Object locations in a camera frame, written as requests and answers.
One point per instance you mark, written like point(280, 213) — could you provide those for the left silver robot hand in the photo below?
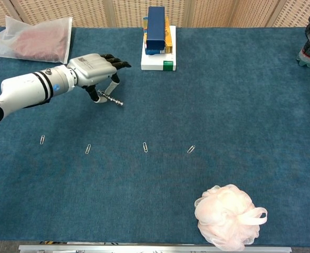
point(91, 68)

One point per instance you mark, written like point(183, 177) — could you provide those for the silver bead chain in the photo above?
point(115, 101)

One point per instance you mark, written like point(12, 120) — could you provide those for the paperclip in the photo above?
point(42, 139)
point(145, 147)
point(191, 149)
point(88, 149)

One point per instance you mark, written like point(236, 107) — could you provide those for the white box with green label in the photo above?
point(152, 63)

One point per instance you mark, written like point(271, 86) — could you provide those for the frosted bag with red cloth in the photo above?
point(36, 42)

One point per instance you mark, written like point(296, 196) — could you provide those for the wicker folding screen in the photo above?
point(65, 10)

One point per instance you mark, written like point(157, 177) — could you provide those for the dark blue long box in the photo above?
point(156, 26)

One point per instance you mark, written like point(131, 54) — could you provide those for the yellow orange box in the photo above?
point(168, 39)

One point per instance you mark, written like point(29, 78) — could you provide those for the blue felt table cloth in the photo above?
point(144, 184)

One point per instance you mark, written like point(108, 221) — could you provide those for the pink mesh bath pouf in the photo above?
point(223, 216)

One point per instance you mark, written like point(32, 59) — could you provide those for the green plastic bottle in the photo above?
point(306, 62)

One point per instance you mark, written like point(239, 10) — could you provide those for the aluminium profile rail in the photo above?
point(118, 249)

